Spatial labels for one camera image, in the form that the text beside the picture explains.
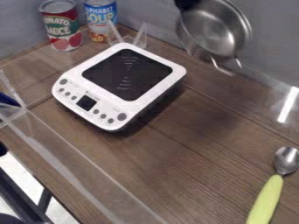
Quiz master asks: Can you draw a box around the alphabet soup can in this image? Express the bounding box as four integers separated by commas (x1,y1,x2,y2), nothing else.
84,0,118,43

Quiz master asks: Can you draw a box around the tomato sauce can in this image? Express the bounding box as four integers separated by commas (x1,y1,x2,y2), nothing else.
39,0,83,52

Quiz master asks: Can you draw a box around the clear acrylic barrier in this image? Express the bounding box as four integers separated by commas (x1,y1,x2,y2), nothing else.
0,71,167,224

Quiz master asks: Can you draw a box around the silver pot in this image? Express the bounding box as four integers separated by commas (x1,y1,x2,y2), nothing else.
174,0,253,74

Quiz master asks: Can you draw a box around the spoon with yellow-green handle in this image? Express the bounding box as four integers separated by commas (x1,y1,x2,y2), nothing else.
246,146,299,224

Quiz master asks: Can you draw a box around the white and black stove top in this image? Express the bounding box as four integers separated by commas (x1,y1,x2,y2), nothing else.
51,43,187,132

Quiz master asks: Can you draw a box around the clear acrylic corner bracket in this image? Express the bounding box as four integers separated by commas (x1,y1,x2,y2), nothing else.
107,22,147,49

